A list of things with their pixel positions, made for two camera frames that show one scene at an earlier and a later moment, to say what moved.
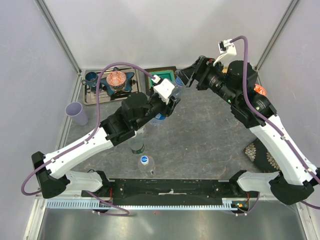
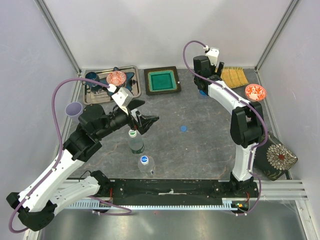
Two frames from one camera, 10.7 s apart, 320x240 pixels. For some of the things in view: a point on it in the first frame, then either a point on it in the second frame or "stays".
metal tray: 90,95 stays
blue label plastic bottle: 179,82 → 203,93
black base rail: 169,190 stays
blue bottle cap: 179,82 → 183,128
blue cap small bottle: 146,165 stays
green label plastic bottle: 137,145 stays
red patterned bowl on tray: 116,78 stays
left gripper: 169,108 → 145,121
